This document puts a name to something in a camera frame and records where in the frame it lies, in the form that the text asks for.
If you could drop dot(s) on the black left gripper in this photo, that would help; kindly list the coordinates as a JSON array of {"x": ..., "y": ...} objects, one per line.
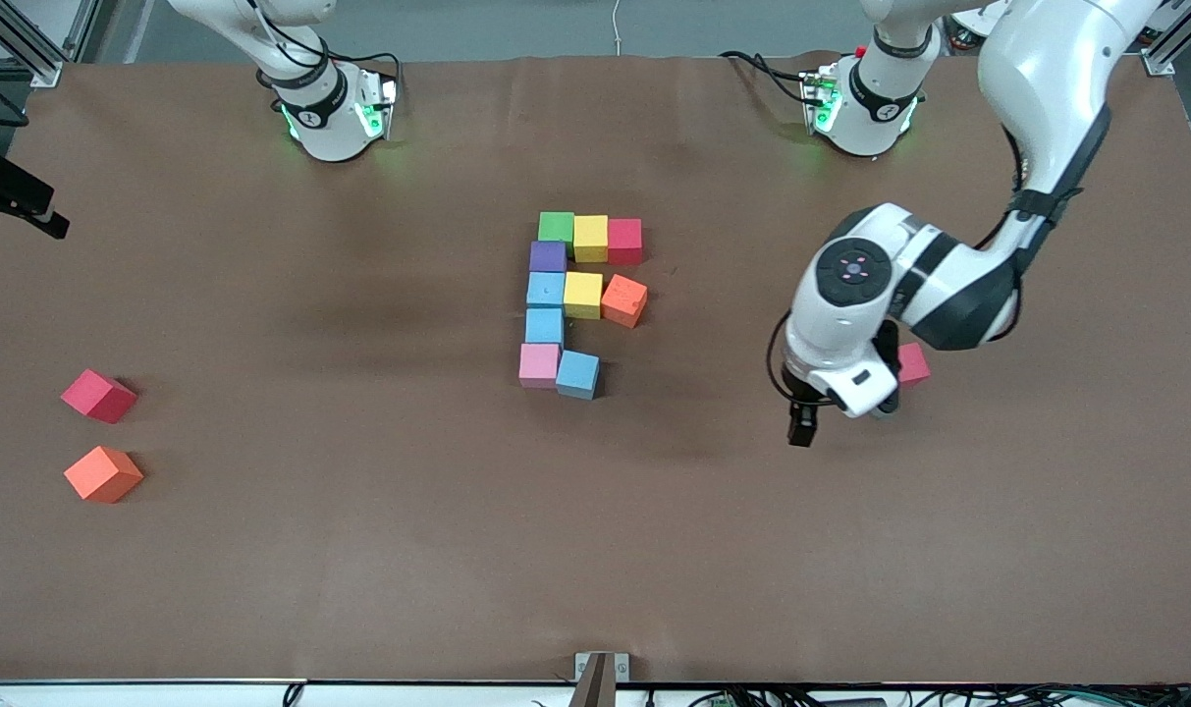
[{"x": 804, "y": 413}]

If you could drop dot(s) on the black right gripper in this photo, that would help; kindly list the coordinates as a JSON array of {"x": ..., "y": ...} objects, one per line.
[{"x": 6, "y": 187}]

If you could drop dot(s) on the red foam cube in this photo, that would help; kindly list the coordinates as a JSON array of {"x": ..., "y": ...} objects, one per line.
[
  {"x": 625, "y": 241},
  {"x": 914, "y": 363},
  {"x": 99, "y": 398}
]

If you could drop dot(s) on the chipped orange foam cube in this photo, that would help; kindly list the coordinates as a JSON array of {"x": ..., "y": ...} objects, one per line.
[{"x": 624, "y": 301}]

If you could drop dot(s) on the light blue foam cube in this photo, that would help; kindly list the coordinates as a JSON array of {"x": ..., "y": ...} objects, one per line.
[
  {"x": 577, "y": 375},
  {"x": 544, "y": 326},
  {"x": 546, "y": 290}
]

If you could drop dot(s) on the yellow foam cube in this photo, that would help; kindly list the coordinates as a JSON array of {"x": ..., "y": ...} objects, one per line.
[
  {"x": 583, "y": 295},
  {"x": 591, "y": 238}
]

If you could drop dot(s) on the pink foam cube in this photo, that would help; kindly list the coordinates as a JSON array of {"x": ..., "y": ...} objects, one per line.
[{"x": 539, "y": 365}]

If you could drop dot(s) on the purple foam cube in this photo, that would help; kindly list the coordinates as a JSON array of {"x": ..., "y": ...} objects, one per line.
[{"x": 548, "y": 257}]

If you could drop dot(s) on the green foam cube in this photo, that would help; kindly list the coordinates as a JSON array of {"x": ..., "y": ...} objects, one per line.
[{"x": 557, "y": 227}]

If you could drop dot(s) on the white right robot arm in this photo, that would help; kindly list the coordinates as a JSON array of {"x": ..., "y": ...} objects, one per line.
[{"x": 310, "y": 88}]

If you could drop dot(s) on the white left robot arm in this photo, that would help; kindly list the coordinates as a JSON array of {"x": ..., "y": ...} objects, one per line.
[{"x": 1047, "y": 79}]

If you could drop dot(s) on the brown table cover sheet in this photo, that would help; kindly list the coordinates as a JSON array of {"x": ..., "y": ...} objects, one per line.
[{"x": 595, "y": 550}]

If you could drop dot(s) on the metal base connector plate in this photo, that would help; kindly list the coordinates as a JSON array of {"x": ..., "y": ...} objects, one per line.
[{"x": 389, "y": 98}]

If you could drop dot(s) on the aluminium frame post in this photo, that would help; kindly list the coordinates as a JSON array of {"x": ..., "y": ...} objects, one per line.
[
  {"x": 1160, "y": 61},
  {"x": 40, "y": 64}
]

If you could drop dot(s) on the metal mounting bracket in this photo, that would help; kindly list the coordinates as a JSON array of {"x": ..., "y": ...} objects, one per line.
[{"x": 622, "y": 668}]

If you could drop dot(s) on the grey camera pole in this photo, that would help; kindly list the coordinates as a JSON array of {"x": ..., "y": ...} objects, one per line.
[{"x": 595, "y": 687}]

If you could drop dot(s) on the white table edge rail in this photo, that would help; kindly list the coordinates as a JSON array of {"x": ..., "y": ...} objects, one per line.
[{"x": 114, "y": 695}]

